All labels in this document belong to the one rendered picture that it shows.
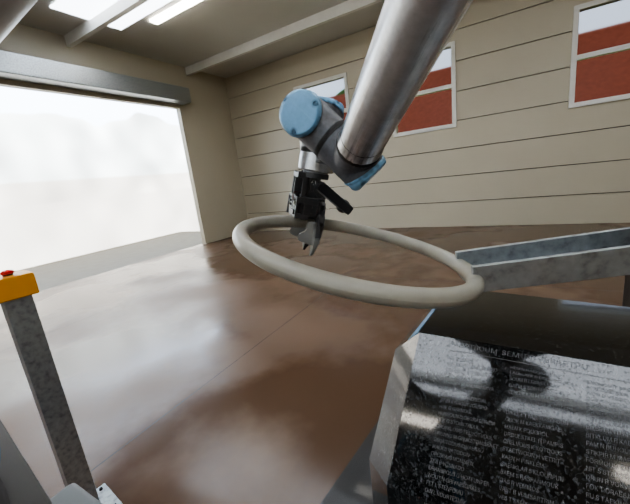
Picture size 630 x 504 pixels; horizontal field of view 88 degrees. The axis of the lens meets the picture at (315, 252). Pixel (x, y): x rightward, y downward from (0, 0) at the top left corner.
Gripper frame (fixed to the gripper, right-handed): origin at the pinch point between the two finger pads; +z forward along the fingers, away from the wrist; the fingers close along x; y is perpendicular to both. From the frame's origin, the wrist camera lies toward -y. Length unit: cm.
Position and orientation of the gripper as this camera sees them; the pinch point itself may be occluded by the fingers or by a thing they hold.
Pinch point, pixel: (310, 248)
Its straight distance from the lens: 89.1
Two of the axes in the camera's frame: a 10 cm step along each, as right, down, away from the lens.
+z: -1.6, 9.5, 2.7
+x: 3.6, 3.1, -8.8
